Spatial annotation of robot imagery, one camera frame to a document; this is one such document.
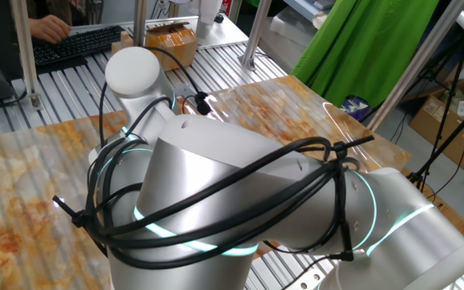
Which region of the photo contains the green cloth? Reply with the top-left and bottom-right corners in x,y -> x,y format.
290,0 -> 441,110

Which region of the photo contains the open cardboard box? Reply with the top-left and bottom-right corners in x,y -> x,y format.
408,75 -> 464,175

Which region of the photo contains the black computer keyboard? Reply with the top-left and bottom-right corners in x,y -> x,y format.
31,24 -> 126,68

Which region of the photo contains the taped cardboard box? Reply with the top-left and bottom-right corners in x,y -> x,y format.
144,22 -> 199,73

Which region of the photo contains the orange marble pattern mat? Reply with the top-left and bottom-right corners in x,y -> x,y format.
0,75 -> 413,290

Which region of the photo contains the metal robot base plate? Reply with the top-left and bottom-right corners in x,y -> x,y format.
282,268 -> 326,290

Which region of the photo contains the black tripod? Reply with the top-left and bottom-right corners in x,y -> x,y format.
407,23 -> 464,193

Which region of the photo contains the person's dark torso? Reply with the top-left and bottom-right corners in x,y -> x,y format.
26,0 -> 74,19

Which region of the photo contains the blue patterned bag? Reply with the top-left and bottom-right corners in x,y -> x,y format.
339,95 -> 371,122

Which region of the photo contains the person's bare hand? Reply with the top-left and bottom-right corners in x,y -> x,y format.
28,14 -> 72,44

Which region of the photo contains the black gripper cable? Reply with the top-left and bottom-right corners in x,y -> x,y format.
52,136 -> 356,271

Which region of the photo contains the black camera cable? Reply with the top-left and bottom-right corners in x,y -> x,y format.
82,46 -> 376,259

